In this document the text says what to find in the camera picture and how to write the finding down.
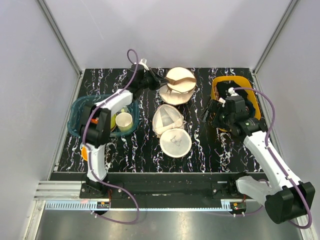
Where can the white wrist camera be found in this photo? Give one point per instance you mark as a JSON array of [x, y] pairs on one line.
[[230, 93], [143, 62]]

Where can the orange bowl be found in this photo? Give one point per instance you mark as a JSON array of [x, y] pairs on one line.
[[84, 153]]

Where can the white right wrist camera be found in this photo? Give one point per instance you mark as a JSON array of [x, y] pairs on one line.
[[230, 93]]

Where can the teal transparent plastic container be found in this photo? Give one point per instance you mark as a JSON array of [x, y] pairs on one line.
[[77, 109]]

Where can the white mesh laundry bag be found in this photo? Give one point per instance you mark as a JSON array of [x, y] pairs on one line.
[[169, 126]]

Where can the cream laundry bag brown trim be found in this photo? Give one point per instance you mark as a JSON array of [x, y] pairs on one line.
[[180, 87]]

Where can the yellow-green plate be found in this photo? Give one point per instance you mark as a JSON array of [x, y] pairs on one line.
[[113, 122]]

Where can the aluminium front rail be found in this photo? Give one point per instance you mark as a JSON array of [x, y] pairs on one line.
[[66, 195]]

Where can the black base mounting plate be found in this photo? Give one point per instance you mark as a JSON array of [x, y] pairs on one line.
[[163, 190]]

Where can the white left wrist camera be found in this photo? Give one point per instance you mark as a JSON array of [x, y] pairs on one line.
[[143, 62]]

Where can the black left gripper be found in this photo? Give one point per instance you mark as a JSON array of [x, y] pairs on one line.
[[157, 80]]

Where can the black garment in bin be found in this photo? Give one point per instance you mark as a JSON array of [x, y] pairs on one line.
[[221, 91]]

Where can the aluminium frame post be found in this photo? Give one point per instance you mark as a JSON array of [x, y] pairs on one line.
[[58, 35], [276, 33]]

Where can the aluminium frame post left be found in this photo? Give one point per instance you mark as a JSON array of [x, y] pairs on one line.
[[58, 35]]

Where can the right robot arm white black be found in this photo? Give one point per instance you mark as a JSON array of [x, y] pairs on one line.
[[285, 197]]

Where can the yellow plastic bin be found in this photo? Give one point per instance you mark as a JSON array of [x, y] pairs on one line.
[[252, 85]]

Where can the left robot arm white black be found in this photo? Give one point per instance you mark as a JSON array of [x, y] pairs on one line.
[[95, 137]]

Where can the aluminium frame post right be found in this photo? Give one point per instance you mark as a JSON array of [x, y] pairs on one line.
[[276, 33]]

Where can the cream paper cup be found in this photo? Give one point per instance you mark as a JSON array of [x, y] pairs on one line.
[[124, 121]]

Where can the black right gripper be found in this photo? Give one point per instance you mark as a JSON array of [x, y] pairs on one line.
[[216, 107]]

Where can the orange translucent cup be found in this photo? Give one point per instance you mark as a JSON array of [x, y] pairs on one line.
[[94, 120]]

